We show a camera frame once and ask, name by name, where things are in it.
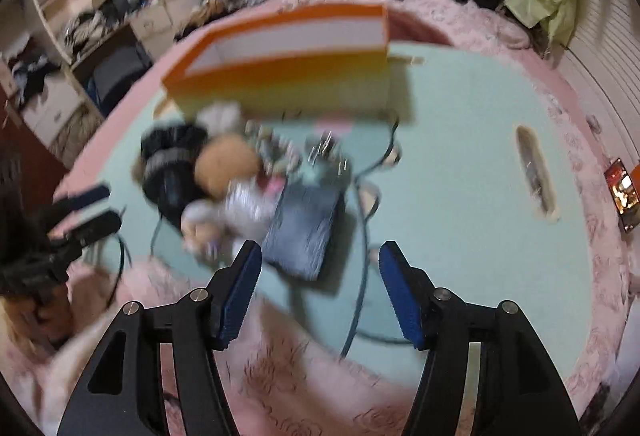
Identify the white drawer cabinet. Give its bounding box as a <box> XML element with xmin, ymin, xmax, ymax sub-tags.
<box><xmin>131</xmin><ymin>0</ymin><xmax>177</xmax><ymax>42</ymax></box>

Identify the dark red cushion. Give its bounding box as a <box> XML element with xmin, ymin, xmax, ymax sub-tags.
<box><xmin>389</xmin><ymin>7</ymin><xmax>452</xmax><ymax>47</ymax></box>

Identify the patterned clothes heap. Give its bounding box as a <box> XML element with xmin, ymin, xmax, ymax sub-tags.
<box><xmin>174</xmin><ymin>0</ymin><xmax>284</xmax><ymax>40</ymax></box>

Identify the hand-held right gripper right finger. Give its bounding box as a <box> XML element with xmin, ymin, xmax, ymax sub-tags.
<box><xmin>379</xmin><ymin>240</ymin><xmax>583</xmax><ymax>436</ymax></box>

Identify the dark blue denim pouch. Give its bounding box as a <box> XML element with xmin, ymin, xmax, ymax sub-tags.
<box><xmin>261</xmin><ymin>182</ymin><xmax>345</xmax><ymax>280</ymax></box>

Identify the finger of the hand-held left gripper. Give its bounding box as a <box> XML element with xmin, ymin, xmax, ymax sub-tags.
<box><xmin>64</xmin><ymin>210</ymin><xmax>124</xmax><ymax>250</ymax></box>
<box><xmin>54</xmin><ymin>185</ymin><xmax>112</xmax><ymax>220</ymax></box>

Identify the pastel bead bracelet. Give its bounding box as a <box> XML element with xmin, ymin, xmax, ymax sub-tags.
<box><xmin>245</xmin><ymin>125</ymin><xmax>302</xmax><ymax>173</ymax></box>

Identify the dark suitcase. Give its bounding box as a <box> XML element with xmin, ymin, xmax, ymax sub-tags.
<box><xmin>86</xmin><ymin>44</ymin><xmax>154</xmax><ymax>117</ymax></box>

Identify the black fuzzy fabric item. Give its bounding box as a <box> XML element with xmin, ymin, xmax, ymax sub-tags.
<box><xmin>134</xmin><ymin>122</ymin><xmax>212</xmax><ymax>227</ymax></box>

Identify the orange gradient cardboard box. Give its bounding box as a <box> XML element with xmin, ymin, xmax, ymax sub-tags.
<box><xmin>161</xmin><ymin>3</ymin><xmax>419</xmax><ymax>123</ymax></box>

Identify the smartphone with lit screen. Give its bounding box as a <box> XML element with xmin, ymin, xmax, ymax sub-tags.
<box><xmin>603</xmin><ymin>158</ymin><xmax>640</xmax><ymax>235</ymax></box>

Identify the brown plush toy white tuft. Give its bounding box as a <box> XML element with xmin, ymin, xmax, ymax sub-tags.
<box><xmin>193</xmin><ymin>102</ymin><xmax>262</xmax><ymax>203</ymax></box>

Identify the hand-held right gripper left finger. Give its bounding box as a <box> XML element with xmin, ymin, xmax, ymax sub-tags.
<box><xmin>56</xmin><ymin>240</ymin><xmax>264</xmax><ymax>436</ymax></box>

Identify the small pale plush doll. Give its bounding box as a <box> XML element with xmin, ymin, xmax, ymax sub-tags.
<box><xmin>181</xmin><ymin>180</ymin><xmax>277</xmax><ymax>263</ymax></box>

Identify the person's left hand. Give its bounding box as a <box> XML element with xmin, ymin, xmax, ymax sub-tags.
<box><xmin>2</xmin><ymin>285</ymin><xmax>74</xmax><ymax>348</ymax></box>

